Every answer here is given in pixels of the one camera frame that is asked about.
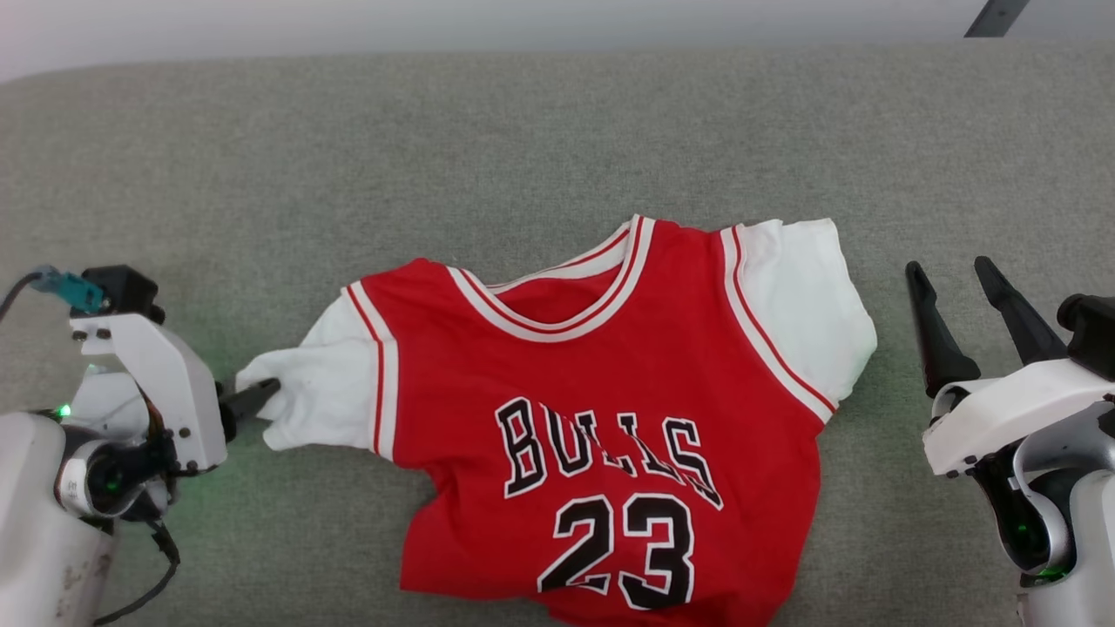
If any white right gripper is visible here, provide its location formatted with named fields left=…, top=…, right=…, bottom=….
left=905, top=255, right=1115, bottom=477

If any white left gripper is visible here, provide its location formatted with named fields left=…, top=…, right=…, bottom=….
left=69, top=313, right=282, bottom=520

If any red Bulls 23 jersey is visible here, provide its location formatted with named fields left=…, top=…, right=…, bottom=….
left=235, top=214, right=878, bottom=627

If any grey metal bar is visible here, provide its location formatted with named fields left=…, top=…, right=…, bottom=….
left=963, top=0, right=1031, bottom=39

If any black looping arm cable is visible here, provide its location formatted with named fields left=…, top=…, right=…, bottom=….
left=92, top=517, right=181, bottom=627

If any teal left camera connector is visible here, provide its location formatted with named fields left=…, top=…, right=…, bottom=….
left=33, top=266, right=106, bottom=314

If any black camera connector cable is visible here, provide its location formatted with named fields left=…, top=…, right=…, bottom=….
left=0, top=271, right=44, bottom=321

